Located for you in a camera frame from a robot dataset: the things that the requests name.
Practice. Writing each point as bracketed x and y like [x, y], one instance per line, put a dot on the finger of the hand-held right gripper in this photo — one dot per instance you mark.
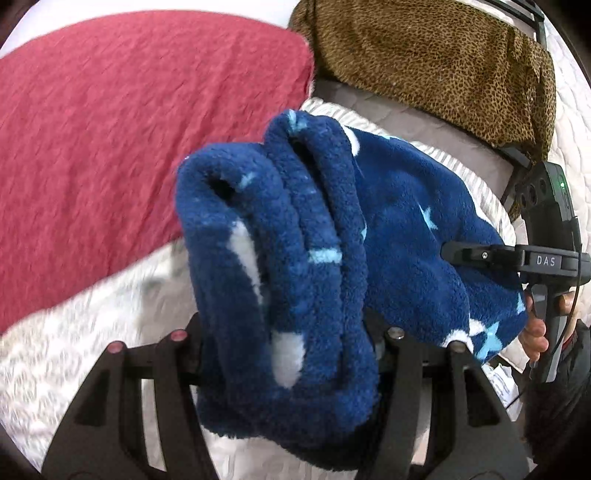
[480, 254]

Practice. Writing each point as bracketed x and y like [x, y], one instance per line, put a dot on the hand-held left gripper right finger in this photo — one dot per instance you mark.
[392, 364]

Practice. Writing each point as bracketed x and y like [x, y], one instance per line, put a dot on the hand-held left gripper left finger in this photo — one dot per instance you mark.
[184, 364]

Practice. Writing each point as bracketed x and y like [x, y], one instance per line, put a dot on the blue star print fleece pants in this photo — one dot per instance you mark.
[300, 277]

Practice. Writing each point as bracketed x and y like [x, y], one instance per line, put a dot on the person's right forearm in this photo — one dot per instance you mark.
[568, 406]

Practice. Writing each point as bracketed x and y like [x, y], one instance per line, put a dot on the person's right hand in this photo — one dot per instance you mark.
[535, 334]

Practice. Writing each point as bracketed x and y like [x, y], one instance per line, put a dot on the white patterned bedspread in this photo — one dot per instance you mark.
[69, 360]

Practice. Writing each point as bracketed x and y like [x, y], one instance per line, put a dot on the leopard print cloth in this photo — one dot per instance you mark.
[415, 60]

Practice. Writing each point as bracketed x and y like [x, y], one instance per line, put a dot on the red blanket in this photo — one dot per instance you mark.
[115, 138]

